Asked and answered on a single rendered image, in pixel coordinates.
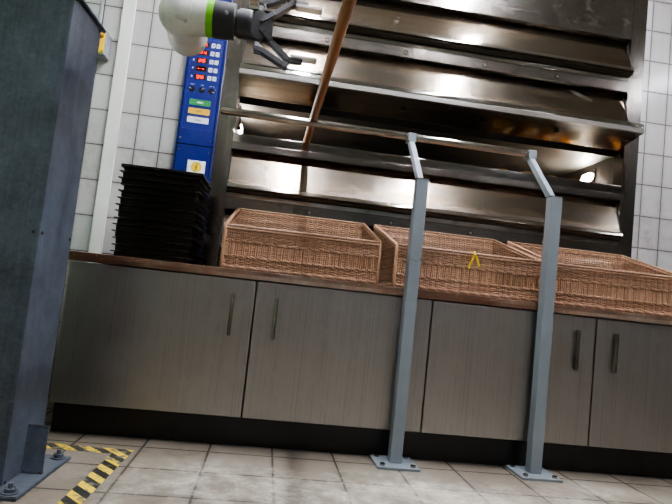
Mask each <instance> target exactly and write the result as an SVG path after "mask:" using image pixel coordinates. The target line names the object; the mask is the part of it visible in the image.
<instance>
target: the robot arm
mask: <svg viewBox="0 0 672 504"><path fill-rule="evenodd" d="M258 2H259V10H258V11H254V10H250V9H244V8H240V9H239V10H238V6H237V4H236V3H230V2H224V1H218V0H161V1H160V4H159V8H158V14H159V19H160V21H161V23H162V25H163V27H164V28H165V30H166V32H167V35H168V40H169V43H170V45H171V47H172V48H173V49H174V50H175V51H176V52H177V53H179V54H181V55H183V56H188V57H191V56H196V55H198V54H200V53H201V52H202V51H203V50H204V48H205V47H206V44H207V40H208V38H214V39H221V40H227V41H234V40H235V36H237V38H238V39H243V40H249V41H254V42H255V44H254V46H253V53H254V54H258V55H261V56H263V57H264V58H266V59H267V60H269V61H270V62H272V63H273V64H275V65H276V66H278V67H279V68H280V69H282V70H284V71H285V70H286V69H287V67H288V65H289V64H292V65H299V66H301V65H302V63H307V64H313V65H315V64H316V61H317V58H314V57H308V56H301V55H295V54H290V57H289V56H288V55H287V54H286V53H285V52H284V50H283V49H282V48H281V47H280V46H279V45H278V44H277V43H276V42H275V41H274V40H273V38H272V33H273V25H274V21H275V20H276V19H277V18H279V17H281V16H282V15H284V14H286V13H288V12H289V11H291V10H293V9H294V8H296V9H295V11H297V12H303V13H309V14H315V15H322V10H323V8H321V7H315V6H309V3H308V2H303V1H298V0H259V1H258ZM285 3H287V4H285ZM282 4H285V5H283V6H281V7H280V8H278V9H276V10H275V11H271V12H270V13H268V14H266V13H265V12H264V10H266V9H267V8H272V7H275V6H278V5H282ZM264 41H265V42H266V44H267V45H268V46H270V47H271V48H272V49H273V50H274V51H275V52H276V54H277V55H278V56H279V57H280V58H281V59H282V60H283V61H282V60H281V59H279V58H278V57H276V56H275V55H273V54H272V53H270V52H269V51H267V50H266V49H264V48H263V47H262V46H261V45H260V44H259V43H262V42H264Z"/></svg>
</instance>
